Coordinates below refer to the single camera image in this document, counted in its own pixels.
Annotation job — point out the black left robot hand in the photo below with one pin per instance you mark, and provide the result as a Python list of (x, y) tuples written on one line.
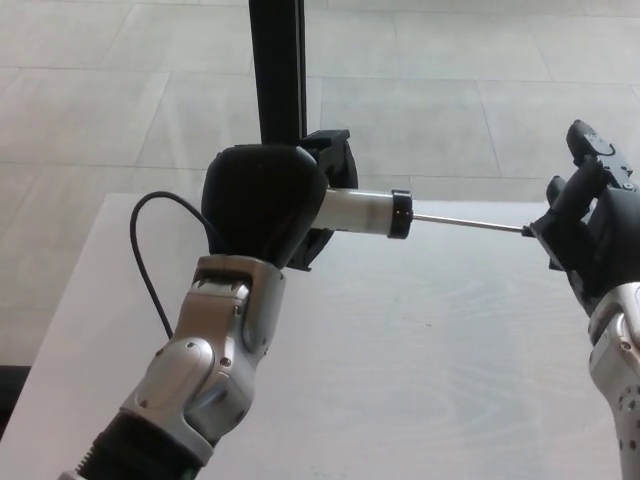
[(260, 200)]

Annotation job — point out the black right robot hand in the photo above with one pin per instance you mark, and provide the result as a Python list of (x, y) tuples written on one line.
[(615, 240)]

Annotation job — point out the white Franklin hand air pump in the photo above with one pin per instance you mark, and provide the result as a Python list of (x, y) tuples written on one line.
[(360, 210)]

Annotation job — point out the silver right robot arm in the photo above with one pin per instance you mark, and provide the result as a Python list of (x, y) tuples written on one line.
[(620, 375)]

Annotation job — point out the black vertical metal post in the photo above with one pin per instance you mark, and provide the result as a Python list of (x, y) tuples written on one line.
[(277, 75)]

